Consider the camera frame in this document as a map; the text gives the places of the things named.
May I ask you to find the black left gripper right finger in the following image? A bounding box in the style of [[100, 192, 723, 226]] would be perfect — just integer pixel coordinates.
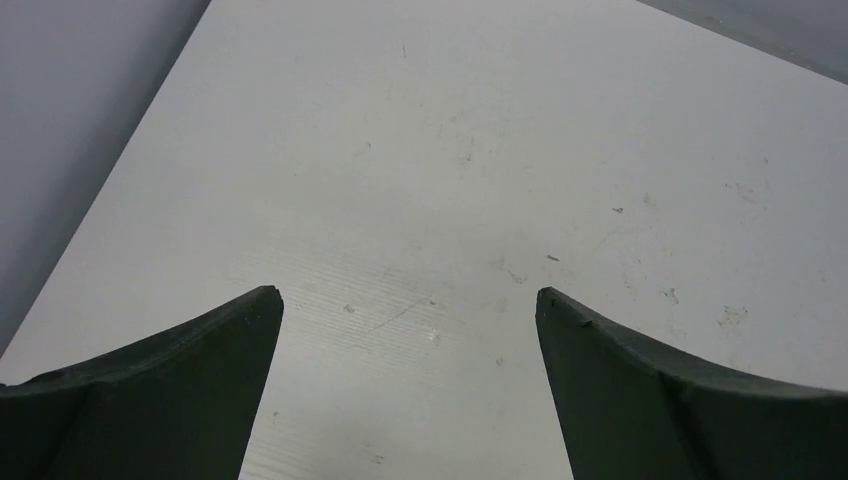
[[535, 287, 847, 479]]

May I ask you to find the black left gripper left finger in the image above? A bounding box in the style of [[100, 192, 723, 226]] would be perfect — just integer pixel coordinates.
[[1, 286, 284, 479]]

